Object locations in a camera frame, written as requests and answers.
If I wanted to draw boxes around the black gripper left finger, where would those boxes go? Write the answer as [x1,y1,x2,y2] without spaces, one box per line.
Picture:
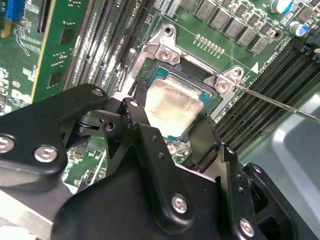
[0,79,221,223]

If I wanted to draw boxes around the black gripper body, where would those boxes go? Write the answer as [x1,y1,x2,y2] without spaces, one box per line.
[52,169,237,240]

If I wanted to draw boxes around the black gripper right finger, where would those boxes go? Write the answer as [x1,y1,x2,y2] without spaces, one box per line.
[189,112,304,240]

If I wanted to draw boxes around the silver-topped CPU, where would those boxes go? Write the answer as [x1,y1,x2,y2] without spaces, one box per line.
[144,65,220,141]

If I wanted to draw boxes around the metal wire locking lever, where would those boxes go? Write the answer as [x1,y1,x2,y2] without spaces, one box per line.
[234,83,320,121]

